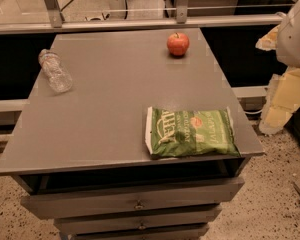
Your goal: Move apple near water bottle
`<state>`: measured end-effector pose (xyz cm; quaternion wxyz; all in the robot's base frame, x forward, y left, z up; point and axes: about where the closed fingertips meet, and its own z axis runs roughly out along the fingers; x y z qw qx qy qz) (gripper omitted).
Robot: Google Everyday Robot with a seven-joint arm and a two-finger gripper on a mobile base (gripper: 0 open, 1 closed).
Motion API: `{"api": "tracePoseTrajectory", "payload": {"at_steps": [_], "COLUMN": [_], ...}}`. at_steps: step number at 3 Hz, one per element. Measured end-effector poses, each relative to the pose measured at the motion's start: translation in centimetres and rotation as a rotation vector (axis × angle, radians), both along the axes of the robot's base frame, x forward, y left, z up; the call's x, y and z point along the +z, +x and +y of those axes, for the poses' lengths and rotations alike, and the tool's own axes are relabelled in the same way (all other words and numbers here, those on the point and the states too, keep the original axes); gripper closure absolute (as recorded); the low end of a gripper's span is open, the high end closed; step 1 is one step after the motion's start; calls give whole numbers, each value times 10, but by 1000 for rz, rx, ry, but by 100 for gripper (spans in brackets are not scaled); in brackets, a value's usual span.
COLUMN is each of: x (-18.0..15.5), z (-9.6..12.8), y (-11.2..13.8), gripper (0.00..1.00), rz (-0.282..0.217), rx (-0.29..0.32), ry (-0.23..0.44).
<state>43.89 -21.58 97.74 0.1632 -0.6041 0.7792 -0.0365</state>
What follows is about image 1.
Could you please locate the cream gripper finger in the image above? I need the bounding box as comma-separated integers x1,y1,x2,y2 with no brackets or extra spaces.
255,26,279,51
259,67,300,135

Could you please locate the red apple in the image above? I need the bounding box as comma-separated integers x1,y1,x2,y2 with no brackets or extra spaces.
167,32,190,56

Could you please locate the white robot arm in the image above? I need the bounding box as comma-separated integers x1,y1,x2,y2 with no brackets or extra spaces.
255,0,300,135

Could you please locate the clear plastic water bottle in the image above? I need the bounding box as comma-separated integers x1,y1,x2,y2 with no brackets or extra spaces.
38,49,73,93

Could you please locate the green chip bag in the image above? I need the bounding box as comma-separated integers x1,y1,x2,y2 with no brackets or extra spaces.
145,107,239,158

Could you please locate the grey drawer cabinet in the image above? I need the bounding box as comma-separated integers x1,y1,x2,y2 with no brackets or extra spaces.
0,29,263,240

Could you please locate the metal guard rail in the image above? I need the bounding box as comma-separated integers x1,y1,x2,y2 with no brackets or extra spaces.
0,0,283,34

